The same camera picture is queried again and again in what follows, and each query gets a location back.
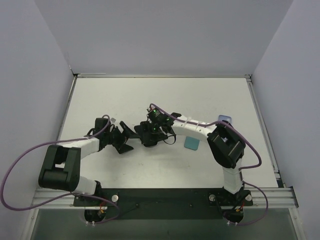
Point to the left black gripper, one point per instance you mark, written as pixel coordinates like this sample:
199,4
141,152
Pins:
122,138

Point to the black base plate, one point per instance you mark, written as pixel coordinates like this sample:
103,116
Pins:
164,203

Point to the teal phone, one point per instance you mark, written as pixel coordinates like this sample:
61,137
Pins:
191,143

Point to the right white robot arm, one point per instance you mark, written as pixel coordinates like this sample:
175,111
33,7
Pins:
226,146

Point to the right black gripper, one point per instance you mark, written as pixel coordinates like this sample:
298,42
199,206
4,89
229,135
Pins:
144,133

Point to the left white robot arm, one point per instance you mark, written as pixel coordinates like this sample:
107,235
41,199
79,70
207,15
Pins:
62,162

